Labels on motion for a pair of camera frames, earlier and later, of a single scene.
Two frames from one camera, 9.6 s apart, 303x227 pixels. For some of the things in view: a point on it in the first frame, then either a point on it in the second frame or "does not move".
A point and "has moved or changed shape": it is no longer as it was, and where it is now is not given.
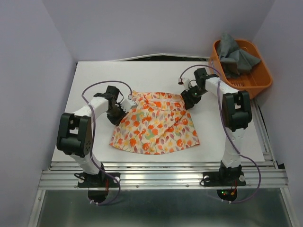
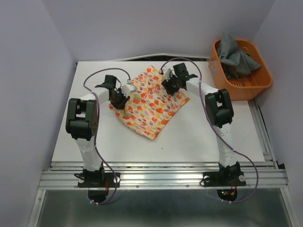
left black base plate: (101, 180) does not move
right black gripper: (189, 102) to (167, 85)
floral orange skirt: (158, 123) has moved or changed shape
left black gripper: (117, 121) to (124, 101)
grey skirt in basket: (234, 61) does not move
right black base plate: (224, 178) does not move
